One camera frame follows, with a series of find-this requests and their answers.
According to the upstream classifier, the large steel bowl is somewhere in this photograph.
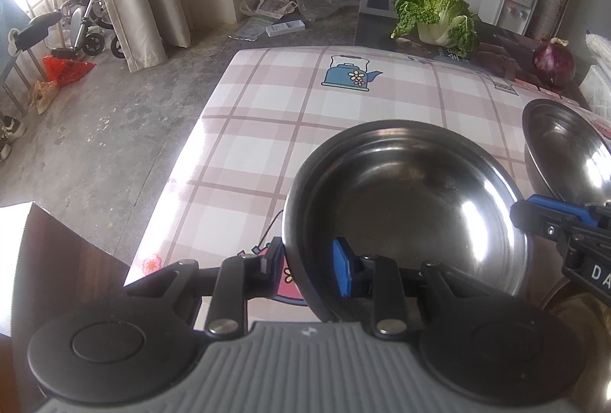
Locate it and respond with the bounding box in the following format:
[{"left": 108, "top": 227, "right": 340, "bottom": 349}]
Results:
[{"left": 282, "top": 120, "right": 531, "bottom": 321}]

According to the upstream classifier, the plaid kettle-print tablecloth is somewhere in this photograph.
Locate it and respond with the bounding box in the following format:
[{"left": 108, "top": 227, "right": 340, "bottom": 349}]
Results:
[{"left": 128, "top": 47, "right": 546, "bottom": 280}]

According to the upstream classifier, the dark wooden cabinet corner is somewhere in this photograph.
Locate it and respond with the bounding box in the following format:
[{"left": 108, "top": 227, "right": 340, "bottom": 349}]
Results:
[{"left": 1, "top": 202, "right": 129, "bottom": 412}]

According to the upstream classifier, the white container at right edge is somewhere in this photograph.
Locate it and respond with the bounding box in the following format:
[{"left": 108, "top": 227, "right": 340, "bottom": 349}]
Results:
[{"left": 578, "top": 31, "right": 611, "bottom": 113}]

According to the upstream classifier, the red onion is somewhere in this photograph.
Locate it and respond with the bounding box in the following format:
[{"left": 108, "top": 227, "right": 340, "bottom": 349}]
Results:
[{"left": 532, "top": 37, "right": 576, "bottom": 89}]

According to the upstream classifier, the white water dispenser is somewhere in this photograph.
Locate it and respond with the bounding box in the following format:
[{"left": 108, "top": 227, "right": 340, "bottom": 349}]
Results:
[{"left": 478, "top": 0, "right": 538, "bottom": 35}]

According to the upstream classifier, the green leafy cabbage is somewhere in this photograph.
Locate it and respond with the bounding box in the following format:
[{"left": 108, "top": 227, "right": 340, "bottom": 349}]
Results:
[{"left": 390, "top": 0, "right": 478, "bottom": 58}]

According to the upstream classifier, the sneaker on floor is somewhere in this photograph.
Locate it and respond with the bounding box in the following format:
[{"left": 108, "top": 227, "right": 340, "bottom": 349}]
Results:
[{"left": 0, "top": 114, "right": 27, "bottom": 162}]

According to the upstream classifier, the red plastic bag on floor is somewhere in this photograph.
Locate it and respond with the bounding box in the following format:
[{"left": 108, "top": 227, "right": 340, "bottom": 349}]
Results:
[{"left": 42, "top": 55, "right": 96, "bottom": 86}]

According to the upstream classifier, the white flat box on floor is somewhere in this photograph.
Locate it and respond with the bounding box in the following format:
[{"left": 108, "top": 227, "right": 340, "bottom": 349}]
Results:
[{"left": 265, "top": 20, "right": 307, "bottom": 37}]

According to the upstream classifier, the wheelchair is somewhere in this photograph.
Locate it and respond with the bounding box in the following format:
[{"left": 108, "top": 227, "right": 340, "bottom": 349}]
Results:
[{"left": 51, "top": 0, "right": 115, "bottom": 59}]

